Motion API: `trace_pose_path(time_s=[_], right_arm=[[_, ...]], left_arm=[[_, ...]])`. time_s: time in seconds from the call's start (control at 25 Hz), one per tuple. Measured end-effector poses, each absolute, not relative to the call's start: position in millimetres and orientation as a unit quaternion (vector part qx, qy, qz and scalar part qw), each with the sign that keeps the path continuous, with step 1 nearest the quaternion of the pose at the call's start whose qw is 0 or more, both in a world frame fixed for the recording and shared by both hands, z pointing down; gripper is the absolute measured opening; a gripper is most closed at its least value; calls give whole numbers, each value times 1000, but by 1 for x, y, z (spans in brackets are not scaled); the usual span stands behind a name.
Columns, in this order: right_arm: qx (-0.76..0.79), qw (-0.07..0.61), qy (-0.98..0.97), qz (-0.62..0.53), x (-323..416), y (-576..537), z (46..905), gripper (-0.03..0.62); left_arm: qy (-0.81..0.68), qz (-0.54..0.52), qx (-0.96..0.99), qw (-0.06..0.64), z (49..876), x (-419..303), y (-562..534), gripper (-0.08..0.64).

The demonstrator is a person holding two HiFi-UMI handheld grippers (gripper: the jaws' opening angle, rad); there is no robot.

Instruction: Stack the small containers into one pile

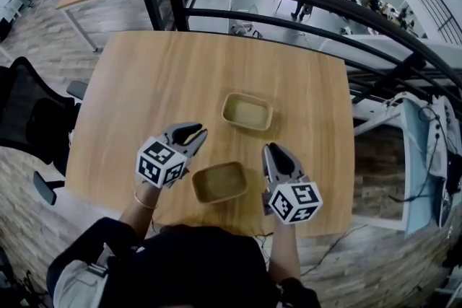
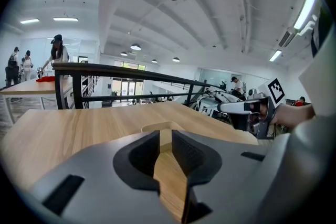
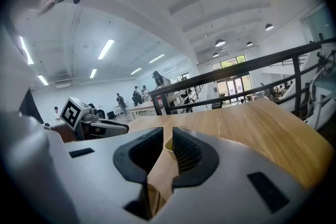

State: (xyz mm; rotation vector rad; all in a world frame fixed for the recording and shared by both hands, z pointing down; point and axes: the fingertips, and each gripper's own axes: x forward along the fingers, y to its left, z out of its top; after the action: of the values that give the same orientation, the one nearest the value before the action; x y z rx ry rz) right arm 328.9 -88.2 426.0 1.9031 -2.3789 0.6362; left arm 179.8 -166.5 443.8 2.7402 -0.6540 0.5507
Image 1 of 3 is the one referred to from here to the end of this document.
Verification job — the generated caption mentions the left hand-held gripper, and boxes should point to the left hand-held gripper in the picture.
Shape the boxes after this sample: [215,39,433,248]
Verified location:
[136,122,209,188]

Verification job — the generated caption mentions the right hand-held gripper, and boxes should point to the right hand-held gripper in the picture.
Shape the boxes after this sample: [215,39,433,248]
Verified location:
[262,142,323,226]

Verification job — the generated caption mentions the person's right forearm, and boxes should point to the person's right forearm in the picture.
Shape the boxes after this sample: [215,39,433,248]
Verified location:
[269,216,302,282]

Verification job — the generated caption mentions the person's left forearm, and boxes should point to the person's left forearm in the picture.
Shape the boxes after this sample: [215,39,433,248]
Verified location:
[118,180,162,239]

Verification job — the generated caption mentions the person's black top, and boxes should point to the person's black top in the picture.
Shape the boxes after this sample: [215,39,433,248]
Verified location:
[45,216,322,308]

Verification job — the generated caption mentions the pale blue desk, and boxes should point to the pale blue desk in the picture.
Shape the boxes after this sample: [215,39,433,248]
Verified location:
[352,92,462,235]

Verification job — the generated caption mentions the black mesh office chair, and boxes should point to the black mesh office chair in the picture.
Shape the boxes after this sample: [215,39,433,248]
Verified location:
[0,56,90,206]

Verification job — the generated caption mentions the person's grey trousers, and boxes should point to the person's grey trousers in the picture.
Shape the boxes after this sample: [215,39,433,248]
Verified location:
[52,255,109,308]

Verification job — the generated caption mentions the thin gold bracelet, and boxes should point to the thin gold bracelet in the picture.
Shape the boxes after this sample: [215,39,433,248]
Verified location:
[134,190,159,210]

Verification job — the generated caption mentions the black cable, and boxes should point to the black cable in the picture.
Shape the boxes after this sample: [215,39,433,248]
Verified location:
[299,223,369,277]

